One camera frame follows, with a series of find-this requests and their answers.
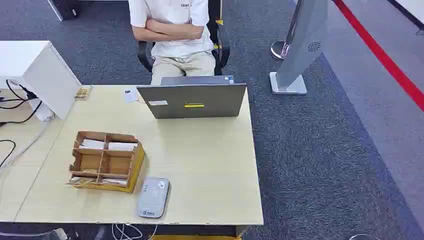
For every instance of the black office chair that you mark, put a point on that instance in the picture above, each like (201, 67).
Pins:
(218, 49)

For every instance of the white card stack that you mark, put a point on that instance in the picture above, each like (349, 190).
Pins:
(114, 182)
(79, 180)
(122, 146)
(91, 144)

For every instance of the white power adapter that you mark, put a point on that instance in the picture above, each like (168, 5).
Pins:
(41, 111)

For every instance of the grey card reader device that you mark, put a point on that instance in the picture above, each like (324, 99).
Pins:
(153, 197)

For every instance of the wooden card sorting box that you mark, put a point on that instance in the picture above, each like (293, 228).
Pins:
(107, 162)

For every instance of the red floor tape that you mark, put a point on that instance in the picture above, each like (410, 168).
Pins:
(381, 54)

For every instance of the grey laptop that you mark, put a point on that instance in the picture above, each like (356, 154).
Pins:
(195, 101)

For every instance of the grey standing kiosk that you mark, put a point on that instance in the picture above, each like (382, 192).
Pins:
(299, 46)

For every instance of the white computer case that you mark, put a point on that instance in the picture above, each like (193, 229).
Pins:
(39, 74)

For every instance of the round metal stand base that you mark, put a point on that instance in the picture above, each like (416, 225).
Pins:
(277, 50)

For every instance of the person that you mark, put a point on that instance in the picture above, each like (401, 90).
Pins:
(175, 30)

